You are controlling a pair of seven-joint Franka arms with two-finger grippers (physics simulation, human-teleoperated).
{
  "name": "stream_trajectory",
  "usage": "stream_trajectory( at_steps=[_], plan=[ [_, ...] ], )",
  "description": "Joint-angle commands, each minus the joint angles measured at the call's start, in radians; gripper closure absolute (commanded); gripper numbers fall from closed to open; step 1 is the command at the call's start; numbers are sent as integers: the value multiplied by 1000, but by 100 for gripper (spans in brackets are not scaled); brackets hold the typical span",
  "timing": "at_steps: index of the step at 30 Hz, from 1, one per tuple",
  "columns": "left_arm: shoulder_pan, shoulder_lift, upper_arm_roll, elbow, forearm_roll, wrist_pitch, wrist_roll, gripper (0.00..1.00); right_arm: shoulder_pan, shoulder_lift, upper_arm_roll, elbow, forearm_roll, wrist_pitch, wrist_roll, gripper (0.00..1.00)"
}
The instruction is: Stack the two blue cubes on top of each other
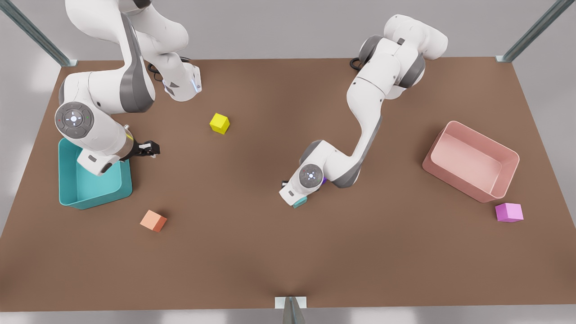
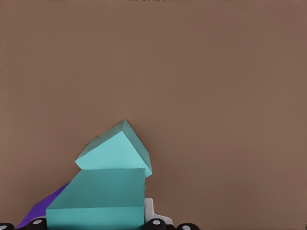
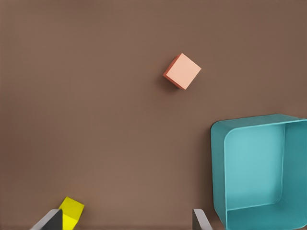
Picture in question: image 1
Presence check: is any orange cube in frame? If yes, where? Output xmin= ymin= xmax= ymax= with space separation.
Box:
xmin=139 ymin=210 xmax=168 ymax=233

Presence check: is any silver frame post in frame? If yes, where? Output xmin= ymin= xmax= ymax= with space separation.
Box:
xmin=275 ymin=296 xmax=307 ymax=324
xmin=495 ymin=0 xmax=576 ymax=63
xmin=0 ymin=0 xmax=78 ymax=68

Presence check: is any pink cube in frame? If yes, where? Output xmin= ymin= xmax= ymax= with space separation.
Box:
xmin=495 ymin=202 xmax=524 ymax=223

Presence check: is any yellow cube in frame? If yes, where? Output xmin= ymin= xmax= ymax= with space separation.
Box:
xmin=209 ymin=113 xmax=230 ymax=135

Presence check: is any teal plastic bin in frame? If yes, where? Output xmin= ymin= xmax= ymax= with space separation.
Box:
xmin=58 ymin=138 xmax=133 ymax=210

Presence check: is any pink plastic bin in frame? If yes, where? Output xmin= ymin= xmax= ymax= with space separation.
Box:
xmin=422 ymin=121 xmax=520 ymax=203

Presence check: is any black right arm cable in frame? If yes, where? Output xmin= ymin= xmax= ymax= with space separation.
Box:
xmin=147 ymin=56 xmax=191 ymax=83

